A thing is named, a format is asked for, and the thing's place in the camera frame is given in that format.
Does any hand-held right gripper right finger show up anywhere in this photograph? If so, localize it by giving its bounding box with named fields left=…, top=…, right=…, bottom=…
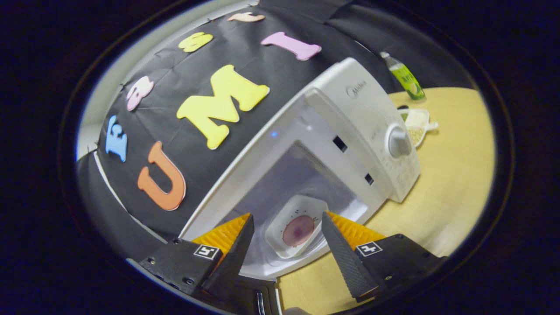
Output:
left=322, top=211, right=447, bottom=303

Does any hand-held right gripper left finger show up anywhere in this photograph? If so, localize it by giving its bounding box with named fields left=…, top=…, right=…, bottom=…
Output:
left=139, top=213, right=255, bottom=302

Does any white square plate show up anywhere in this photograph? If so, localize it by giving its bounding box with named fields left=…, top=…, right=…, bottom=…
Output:
left=265, top=195, right=329, bottom=259

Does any pink round food slice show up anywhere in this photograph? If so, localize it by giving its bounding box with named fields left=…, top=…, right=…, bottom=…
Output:
left=282, top=215, right=315, bottom=247

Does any white microwave oven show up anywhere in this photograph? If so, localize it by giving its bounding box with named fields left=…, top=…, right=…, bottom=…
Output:
left=179, top=57, right=421, bottom=315

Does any divided dish of grains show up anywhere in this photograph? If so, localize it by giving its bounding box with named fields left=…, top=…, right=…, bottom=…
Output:
left=397, top=107, right=439, bottom=148

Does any green drink bottle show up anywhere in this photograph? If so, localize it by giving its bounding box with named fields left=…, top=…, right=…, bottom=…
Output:
left=380, top=51, right=426, bottom=101

